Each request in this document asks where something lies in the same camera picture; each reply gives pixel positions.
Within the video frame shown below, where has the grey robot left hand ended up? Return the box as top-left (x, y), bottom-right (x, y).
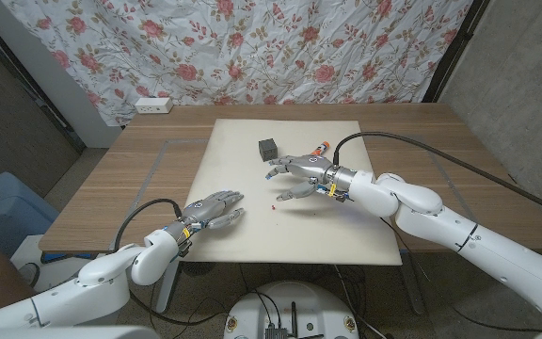
top-left (165, 189), bottom-right (247, 247)

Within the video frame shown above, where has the white robot torso base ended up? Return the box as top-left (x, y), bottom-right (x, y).
top-left (223, 281), bottom-right (359, 339)

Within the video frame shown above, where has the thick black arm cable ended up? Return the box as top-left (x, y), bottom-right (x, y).
top-left (113, 198), bottom-right (225, 327)
top-left (331, 131), bottom-right (542, 221)

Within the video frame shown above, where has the floral backdrop cloth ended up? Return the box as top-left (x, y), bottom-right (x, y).
top-left (0, 0), bottom-right (474, 127)

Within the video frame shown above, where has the white robot chest panel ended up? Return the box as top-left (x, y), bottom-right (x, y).
top-left (0, 325), bottom-right (162, 339)

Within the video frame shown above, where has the table leg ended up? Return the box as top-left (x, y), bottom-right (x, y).
top-left (155, 261), bottom-right (181, 315)
top-left (398, 253), bottom-right (427, 315)

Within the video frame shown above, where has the blue storage bin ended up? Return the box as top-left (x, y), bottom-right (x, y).
top-left (0, 171), bottom-right (60, 258)

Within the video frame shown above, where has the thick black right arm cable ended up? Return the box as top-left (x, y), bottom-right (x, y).
top-left (331, 131), bottom-right (542, 221)

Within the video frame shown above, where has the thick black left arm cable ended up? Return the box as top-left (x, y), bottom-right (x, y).
top-left (113, 198), bottom-right (225, 327)

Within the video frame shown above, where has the white power strip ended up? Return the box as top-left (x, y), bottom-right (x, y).
top-left (134, 96), bottom-right (174, 115)

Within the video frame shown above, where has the black backdrop pole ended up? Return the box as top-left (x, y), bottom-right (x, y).
top-left (422, 0), bottom-right (491, 104)
top-left (0, 8), bottom-right (87, 152)

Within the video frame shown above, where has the white floor box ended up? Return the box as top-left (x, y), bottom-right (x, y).
top-left (9, 234), bottom-right (112, 293)

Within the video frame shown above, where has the cream foam board mat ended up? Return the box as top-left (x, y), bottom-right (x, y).
top-left (183, 118), bottom-right (403, 266)

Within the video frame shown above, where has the dark grey block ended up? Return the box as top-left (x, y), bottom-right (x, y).
top-left (258, 137), bottom-right (279, 163)

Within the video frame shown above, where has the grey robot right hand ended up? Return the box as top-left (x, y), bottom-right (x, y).
top-left (264, 153), bottom-right (358, 203)

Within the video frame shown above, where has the orange glue stick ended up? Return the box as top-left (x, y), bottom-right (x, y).
top-left (309, 140), bottom-right (331, 157)

